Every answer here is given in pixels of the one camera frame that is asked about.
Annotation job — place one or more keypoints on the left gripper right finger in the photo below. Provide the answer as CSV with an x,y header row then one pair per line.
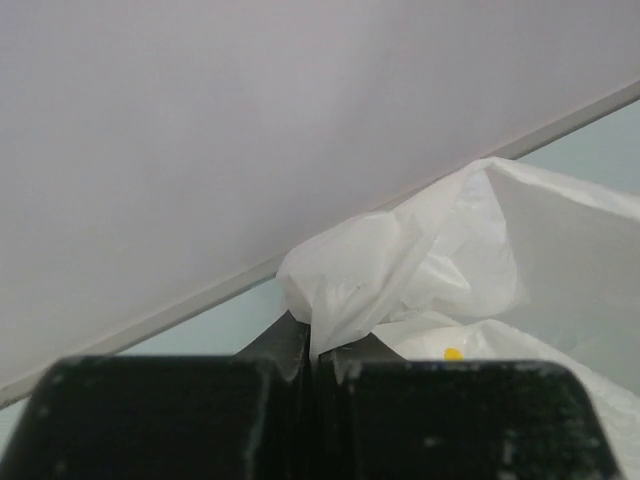
x,y
383,417

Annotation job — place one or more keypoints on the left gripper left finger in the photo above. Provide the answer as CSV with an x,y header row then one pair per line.
x,y
169,417

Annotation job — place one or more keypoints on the white printed plastic bag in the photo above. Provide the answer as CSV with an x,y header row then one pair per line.
x,y
499,260

